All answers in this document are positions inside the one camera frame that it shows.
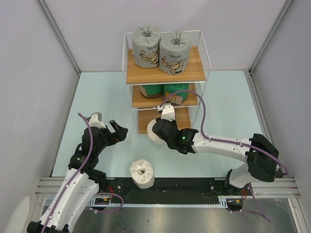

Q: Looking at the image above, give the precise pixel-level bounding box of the white object bottom left corner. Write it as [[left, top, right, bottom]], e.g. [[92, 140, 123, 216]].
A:
[[4, 197, 30, 233]]

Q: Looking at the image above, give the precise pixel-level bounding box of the white wire three-tier shelf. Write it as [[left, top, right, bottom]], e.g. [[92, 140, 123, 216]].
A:
[[122, 30, 211, 135]]

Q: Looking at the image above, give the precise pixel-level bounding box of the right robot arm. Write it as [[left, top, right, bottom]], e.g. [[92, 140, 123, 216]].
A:
[[147, 118, 279, 188]]

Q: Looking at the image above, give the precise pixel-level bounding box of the green paper roll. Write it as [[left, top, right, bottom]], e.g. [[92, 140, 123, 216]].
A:
[[139, 84, 163, 99], [163, 83, 190, 105]]

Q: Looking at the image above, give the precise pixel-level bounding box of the plain white paper roll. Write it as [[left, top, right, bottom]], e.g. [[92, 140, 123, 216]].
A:
[[147, 119, 165, 144]]

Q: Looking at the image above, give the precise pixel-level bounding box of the grey paper roll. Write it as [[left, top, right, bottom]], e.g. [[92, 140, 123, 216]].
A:
[[132, 25, 161, 68], [159, 31, 191, 75]]

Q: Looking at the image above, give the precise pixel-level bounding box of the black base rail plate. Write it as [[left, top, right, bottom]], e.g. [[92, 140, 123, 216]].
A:
[[84, 176, 290, 212]]

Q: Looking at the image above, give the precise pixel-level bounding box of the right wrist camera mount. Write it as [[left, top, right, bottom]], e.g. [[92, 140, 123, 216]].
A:
[[157, 103, 175, 121]]

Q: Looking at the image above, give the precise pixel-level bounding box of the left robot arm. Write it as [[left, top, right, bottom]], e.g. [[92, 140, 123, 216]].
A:
[[27, 115, 128, 233]]

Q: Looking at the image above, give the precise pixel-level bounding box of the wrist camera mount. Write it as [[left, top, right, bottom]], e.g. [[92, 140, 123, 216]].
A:
[[87, 112, 106, 129], [157, 103, 175, 121]]

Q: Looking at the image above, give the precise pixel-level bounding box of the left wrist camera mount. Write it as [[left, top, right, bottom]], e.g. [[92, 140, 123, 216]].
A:
[[87, 112, 106, 129]]

